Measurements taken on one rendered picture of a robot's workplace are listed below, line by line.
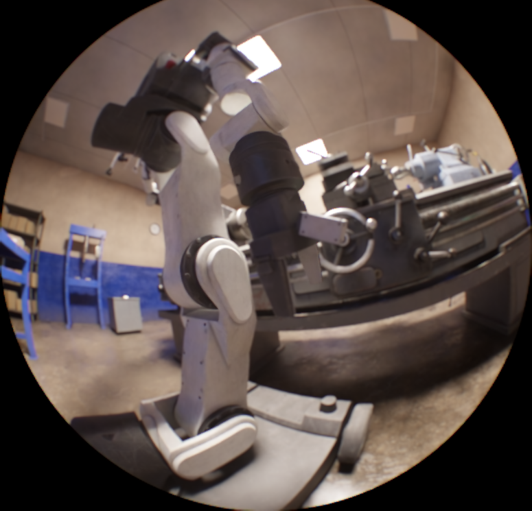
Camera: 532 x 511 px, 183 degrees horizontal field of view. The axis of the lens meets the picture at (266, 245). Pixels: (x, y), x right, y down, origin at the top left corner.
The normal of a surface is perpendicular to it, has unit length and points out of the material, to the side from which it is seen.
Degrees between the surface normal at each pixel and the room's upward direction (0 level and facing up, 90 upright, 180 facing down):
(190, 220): 90
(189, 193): 90
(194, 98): 123
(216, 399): 90
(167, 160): 176
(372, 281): 90
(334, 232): 105
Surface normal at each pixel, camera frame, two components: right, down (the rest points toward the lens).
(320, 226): -0.55, 0.14
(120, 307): 0.90, -0.23
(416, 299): -0.51, -0.15
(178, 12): 0.14, 0.96
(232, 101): 0.29, 0.95
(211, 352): 0.77, -0.26
